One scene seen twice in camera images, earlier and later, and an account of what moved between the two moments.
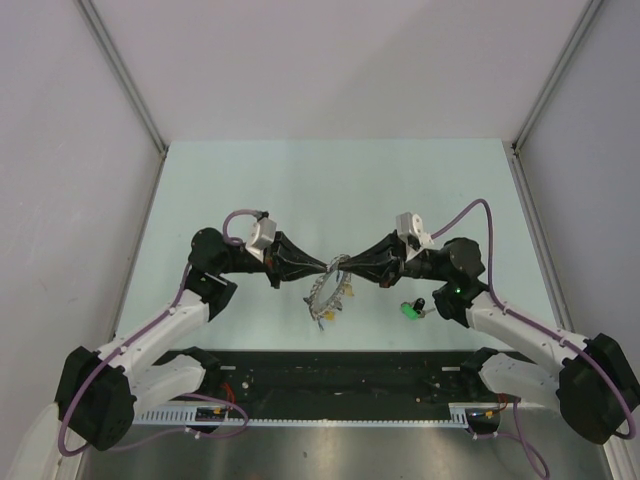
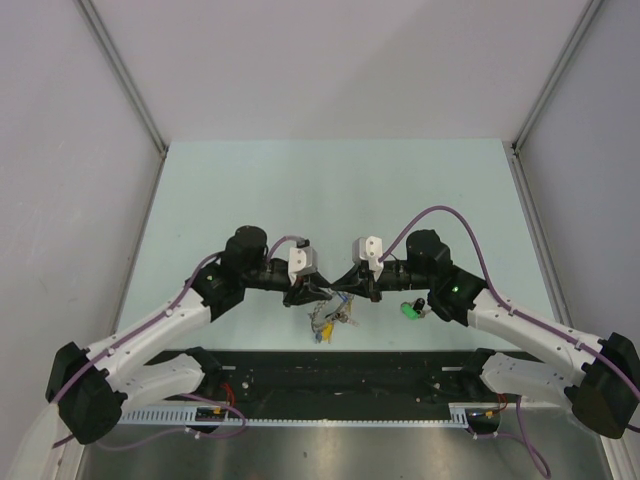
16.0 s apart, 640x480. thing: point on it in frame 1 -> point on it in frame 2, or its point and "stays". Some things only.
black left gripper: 283,251 -> 304,291
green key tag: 409,311 stays
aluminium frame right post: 589,12 stays
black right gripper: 384,263 -> 360,283
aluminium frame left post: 113,55 stays
